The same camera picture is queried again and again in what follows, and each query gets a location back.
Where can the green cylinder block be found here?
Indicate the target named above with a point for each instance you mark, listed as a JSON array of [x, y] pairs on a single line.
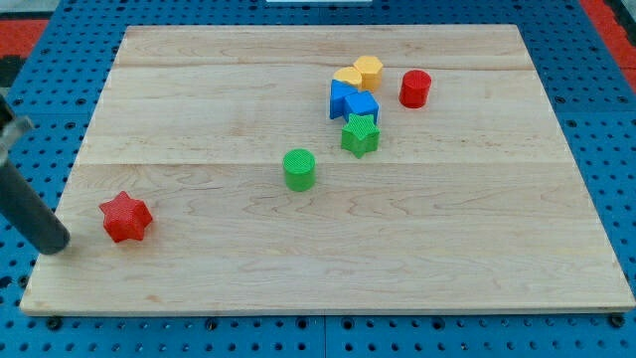
[[299, 169]]

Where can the green star block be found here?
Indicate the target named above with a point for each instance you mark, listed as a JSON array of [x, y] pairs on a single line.
[[360, 134]]

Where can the blue cube block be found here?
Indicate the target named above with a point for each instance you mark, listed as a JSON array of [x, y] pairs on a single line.
[[361, 103]]

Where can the light wooden board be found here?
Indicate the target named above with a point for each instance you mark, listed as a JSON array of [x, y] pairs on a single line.
[[472, 204]]

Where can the blue triangle block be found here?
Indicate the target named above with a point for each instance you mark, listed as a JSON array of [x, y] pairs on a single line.
[[338, 92]]

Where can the yellow half-round block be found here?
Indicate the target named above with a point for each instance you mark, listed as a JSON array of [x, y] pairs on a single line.
[[349, 76]]

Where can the yellow hexagon block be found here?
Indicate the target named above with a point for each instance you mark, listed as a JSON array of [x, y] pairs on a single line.
[[371, 69]]

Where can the red cylinder block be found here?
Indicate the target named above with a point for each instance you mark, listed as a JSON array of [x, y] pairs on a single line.
[[414, 89]]

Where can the red star block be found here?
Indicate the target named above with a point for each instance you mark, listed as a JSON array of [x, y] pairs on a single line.
[[125, 218]]

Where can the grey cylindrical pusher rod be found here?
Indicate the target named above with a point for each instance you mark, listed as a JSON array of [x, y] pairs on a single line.
[[28, 213]]

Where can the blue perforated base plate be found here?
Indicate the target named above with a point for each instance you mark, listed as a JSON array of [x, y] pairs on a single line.
[[64, 65]]

